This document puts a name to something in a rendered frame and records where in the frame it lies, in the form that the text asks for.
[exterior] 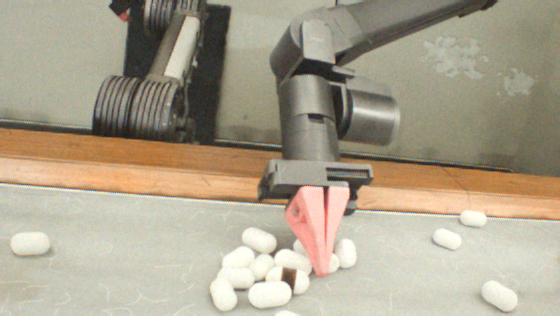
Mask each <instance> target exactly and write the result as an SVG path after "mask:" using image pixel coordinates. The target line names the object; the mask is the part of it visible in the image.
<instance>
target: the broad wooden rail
mask: <svg viewBox="0 0 560 316"><path fill-rule="evenodd" d="M271 159H282V152H274V151H264V150H253V149H241V148H230V147H219V146H197V145H186V144H170V143H164V142H153V141H143V140H133V139H123V138H112V137H102V136H82V135H72V134H62V133H52V132H43V131H33V130H32V131H23V130H14V129H5V128H0V183H2V184H15V185H27V186H40V187H49V188H55V189H67V190H80V191H93V192H107V193H120V194H134V195H148V196H162V197H176V198H190V199H195V200H205V201H219V202H234V203H249V204H264V205H278V206H286V204H287V202H288V200H284V199H263V201H262V202H260V201H258V191H257V187H258V185H259V183H260V180H261V178H262V176H263V173H264V171H265V169H266V166H267V164H268V162H269V161H270V160H271ZM341 163H358V164H370V165H372V169H373V175H374V179H373V181H372V182H371V183H370V184H369V185H368V186H364V185H362V187H361V188H360V189H359V190H358V195H359V198H358V199H357V200H356V206H357V209H356V210H367V211H381V212H395V213H410V214H424V215H426V214H438V215H451V216H460V214H461V213H462V212H463V211H465V210H470V211H474V212H481V213H483V214H485V215H486V217H492V218H505V219H517V218H518V219H531V220H543V221H552V220H556V221H560V178H558V177H549V176H540V175H530V174H520V173H512V174H511V173H500V172H490V171H481V170H470V169H460V168H450V167H439V166H429V165H418V164H407V163H397V162H386V161H375V160H364V159H353V158H342V157H341Z"/></svg>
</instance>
